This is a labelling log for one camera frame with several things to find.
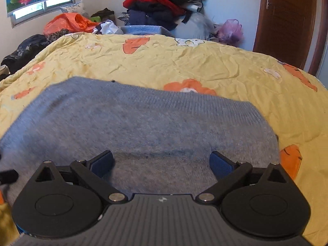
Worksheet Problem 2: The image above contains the dark patterned clothes heap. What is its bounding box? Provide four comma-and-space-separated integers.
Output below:
0, 34, 48, 80

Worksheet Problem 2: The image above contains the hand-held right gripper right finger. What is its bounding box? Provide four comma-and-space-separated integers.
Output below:
195, 151, 294, 206

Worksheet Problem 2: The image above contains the clear plastic bag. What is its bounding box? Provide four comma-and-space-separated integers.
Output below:
170, 13, 218, 40

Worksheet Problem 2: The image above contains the blue-grey folded cloth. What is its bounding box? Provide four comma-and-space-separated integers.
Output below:
120, 25, 172, 37

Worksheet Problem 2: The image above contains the floral pillow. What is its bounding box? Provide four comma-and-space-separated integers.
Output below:
60, 0, 89, 18

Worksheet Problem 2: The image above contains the pink plastic bag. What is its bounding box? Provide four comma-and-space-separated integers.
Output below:
218, 19, 244, 44

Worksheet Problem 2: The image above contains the orange plastic bag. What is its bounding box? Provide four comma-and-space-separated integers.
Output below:
43, 13, 99, 37

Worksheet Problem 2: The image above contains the brown wooden door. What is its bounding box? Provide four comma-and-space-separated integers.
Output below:
252, 0, 328, 75

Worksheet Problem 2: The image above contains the pile of mixed clothes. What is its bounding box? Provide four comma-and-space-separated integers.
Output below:
122, 0, 208, 31

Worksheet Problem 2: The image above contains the yellow carrot-print quilt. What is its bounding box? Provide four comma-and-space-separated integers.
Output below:
0, 32, 328, 244

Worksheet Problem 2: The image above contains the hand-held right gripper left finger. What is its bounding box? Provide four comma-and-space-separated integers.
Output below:
33, 150, 129, 206

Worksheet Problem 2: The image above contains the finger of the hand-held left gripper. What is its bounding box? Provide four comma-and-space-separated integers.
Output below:
0, 169, 19, 185

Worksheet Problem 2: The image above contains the grey sweater with navy sleeves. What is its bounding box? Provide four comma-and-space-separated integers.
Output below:
0, 76, 280, 207

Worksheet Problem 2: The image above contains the white crumpled bag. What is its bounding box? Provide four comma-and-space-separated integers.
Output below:
93, 20, 124, 35

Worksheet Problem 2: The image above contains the leopard-print cloth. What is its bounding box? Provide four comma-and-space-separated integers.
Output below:
46, 29, 71, 44

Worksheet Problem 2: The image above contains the window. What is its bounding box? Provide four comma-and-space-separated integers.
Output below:
10, 0, 76, 27

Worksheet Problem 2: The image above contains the dark brown cloth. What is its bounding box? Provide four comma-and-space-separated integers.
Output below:
90, 8, 115, 22

